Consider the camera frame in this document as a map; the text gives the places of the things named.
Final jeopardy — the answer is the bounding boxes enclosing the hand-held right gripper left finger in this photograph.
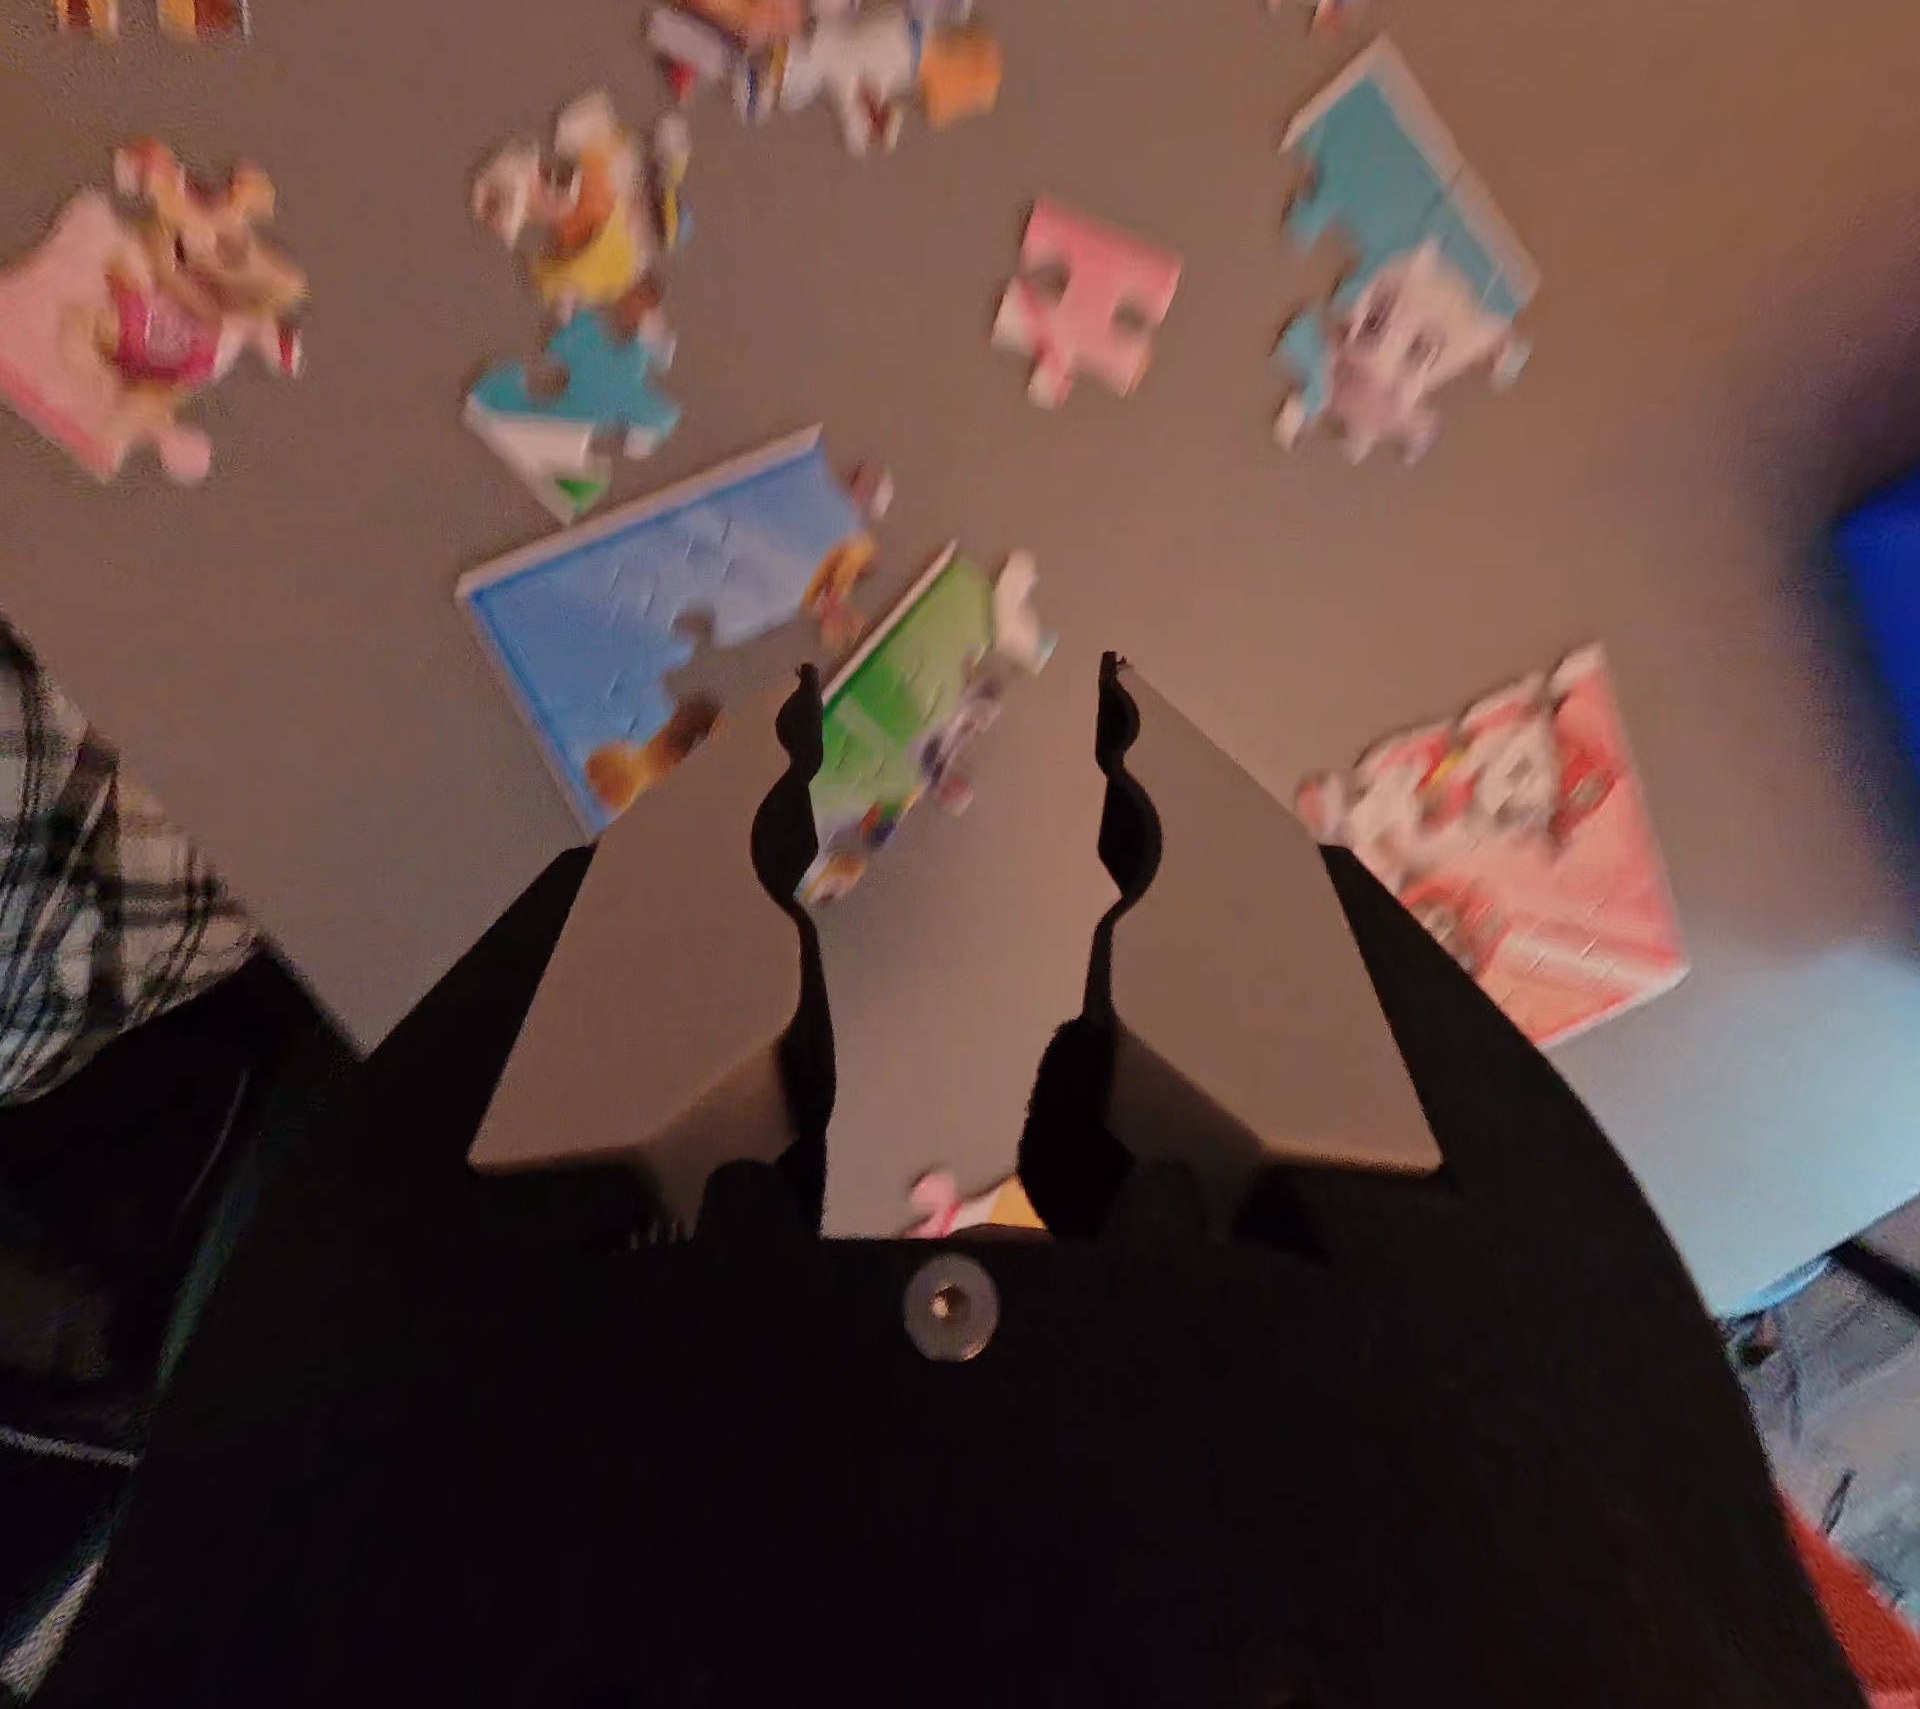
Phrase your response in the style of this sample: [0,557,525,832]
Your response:
[468,666,838,1239]

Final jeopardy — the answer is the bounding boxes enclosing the teal green corner puzzle piece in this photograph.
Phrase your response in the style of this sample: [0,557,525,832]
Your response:
[462,311,680,529]

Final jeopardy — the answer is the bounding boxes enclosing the assembled light blue puzzle section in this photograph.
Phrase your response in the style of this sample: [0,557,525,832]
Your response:
[454,422,890,840]

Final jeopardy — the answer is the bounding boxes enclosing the assembled pink red puzzle section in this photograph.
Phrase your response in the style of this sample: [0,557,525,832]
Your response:
[1296,644,1691,1052]

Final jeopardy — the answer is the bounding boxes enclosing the pink dog puzzle piece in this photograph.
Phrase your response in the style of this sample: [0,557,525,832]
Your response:
[0,138,311,490]

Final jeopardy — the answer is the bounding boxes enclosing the blue plastic bin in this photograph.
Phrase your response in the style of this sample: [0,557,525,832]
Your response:
[1826,490,1920,754]

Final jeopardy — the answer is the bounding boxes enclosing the red object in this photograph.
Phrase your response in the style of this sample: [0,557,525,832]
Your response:
[1783,1515,1920,1709]

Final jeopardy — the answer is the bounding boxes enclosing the pink yellow puzzle piece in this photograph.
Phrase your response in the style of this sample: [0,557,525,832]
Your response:
[906,1168,1052,1240]

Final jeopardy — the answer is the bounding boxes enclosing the green puzzle section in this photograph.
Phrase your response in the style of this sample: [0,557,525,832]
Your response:
[793,546,1062,911]

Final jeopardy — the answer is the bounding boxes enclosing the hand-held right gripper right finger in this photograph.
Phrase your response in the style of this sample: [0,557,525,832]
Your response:
[1016,650,1445,1239]

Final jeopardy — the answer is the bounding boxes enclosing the assembled teal puzzle section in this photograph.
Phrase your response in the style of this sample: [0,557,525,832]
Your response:
[1272,32,1542,468]

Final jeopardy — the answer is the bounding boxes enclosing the white orange red puzzle piece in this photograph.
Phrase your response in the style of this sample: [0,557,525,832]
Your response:
[731,0,1008,160]

